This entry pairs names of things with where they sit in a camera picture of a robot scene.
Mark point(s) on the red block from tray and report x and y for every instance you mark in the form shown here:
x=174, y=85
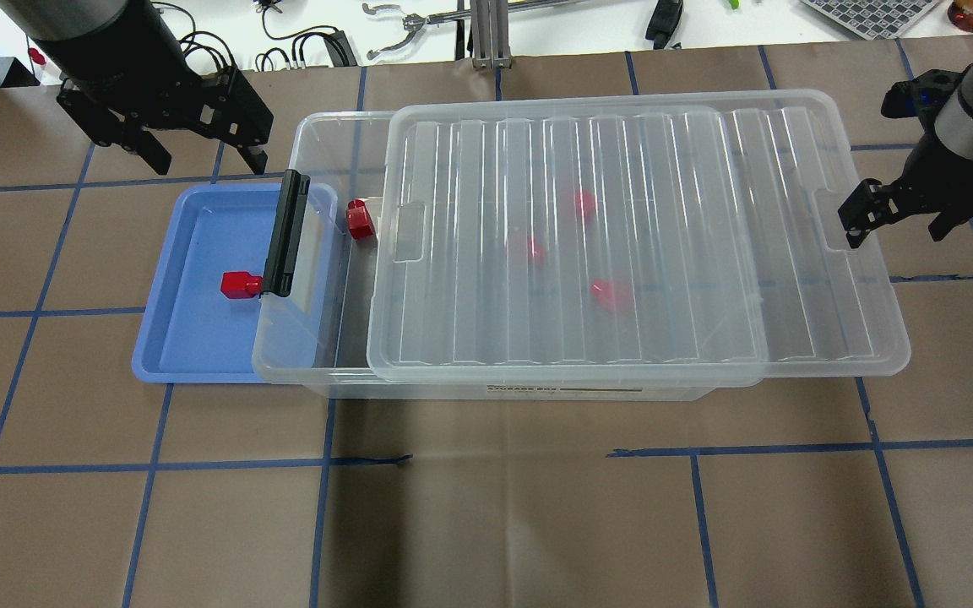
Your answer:
x=241, y=285

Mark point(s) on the clear plastic box lid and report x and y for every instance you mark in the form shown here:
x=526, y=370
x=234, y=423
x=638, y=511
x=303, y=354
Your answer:
x=828, y=310

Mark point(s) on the red block centre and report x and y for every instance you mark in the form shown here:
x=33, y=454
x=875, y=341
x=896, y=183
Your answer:
x=524, y=247

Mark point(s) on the red block upper middle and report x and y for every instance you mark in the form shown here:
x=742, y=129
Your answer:
x=585, y=206

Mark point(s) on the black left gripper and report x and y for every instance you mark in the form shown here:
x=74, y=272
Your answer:
x=117, y=56

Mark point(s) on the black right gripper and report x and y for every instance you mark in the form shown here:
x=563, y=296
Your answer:
x=936, y=171

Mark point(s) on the aluminium frame post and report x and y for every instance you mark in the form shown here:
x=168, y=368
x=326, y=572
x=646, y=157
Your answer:
x=489, y=24

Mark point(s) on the clear plastic storage box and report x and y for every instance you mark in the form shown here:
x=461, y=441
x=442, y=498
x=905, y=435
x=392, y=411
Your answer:
x=317, y=253

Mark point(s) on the metal grabber tool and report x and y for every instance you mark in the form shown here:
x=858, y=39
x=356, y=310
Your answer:
x=414, y=23

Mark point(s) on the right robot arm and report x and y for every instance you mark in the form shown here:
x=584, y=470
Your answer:
x=942, y=101

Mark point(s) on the red block near latch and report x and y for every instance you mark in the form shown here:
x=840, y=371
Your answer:
x=359, y=221

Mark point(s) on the red block lower middle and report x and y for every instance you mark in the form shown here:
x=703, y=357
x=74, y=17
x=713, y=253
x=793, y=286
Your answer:
x=615, y=296

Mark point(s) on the blue plastic tray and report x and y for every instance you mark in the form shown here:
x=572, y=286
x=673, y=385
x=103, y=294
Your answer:
x=190, y=332

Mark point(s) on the black box latch handle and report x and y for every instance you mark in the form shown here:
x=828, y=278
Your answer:
x=286, y=236

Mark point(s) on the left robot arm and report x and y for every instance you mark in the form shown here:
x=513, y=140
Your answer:
x=102, y=40

